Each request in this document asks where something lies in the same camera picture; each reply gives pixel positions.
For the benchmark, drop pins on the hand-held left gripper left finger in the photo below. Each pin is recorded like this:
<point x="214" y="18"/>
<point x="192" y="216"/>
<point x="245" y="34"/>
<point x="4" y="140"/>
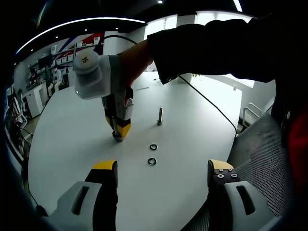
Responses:
<point x="79" y="204"/>

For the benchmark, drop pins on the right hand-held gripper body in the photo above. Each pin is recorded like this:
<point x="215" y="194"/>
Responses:
<point x="92" y="77"/>

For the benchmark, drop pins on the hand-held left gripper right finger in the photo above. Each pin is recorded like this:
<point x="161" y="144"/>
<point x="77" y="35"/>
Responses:
<point x="240" y="204"/>

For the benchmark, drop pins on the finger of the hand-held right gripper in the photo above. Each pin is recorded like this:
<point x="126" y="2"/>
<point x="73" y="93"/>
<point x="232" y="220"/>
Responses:
<point x="125" y="120"/>
<point x="107" y="113"/>

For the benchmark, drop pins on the large steel bolt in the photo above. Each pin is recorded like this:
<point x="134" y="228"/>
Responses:
<point x="117" y="134"/>

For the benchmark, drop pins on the small steel bolt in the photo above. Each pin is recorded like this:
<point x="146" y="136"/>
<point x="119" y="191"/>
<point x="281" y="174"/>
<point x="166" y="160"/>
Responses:
<point x="160" y="115"/>

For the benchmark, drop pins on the dark metal washer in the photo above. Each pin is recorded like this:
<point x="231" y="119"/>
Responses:
<point x="152" y="161"/>
<point x="153" y="146"/>

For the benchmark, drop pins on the person's right forearm black sleeve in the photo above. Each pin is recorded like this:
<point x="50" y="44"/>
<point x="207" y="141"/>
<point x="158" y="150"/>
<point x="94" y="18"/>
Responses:
<point x="211" y="50"/>

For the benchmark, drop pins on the black monitor screen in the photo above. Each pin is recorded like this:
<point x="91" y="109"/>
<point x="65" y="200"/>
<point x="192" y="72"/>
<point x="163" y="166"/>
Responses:
<point x="45" y="61"/>

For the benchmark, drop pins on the grey mesh office chair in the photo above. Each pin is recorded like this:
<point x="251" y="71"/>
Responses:
<point x="260" y="154"/>

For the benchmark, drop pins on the white cabinet desk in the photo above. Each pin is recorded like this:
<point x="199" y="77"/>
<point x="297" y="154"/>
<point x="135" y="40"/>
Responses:
<point x="34" y="98"/>

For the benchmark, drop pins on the white office chair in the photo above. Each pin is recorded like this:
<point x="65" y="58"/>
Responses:
<point x="18" y="108"/>

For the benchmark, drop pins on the person's body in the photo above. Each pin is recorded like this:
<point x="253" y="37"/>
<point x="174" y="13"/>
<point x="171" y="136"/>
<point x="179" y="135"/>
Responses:
<point x="296" y="115"/>

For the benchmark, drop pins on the wall shelf with boxes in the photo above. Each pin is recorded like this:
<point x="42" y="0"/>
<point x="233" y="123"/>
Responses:
<point x="72" y="53"/>

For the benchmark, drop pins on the grey chair frame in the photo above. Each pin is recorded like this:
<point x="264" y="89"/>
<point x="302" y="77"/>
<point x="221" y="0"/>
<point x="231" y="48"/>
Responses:
<point x="251" y="113"/>

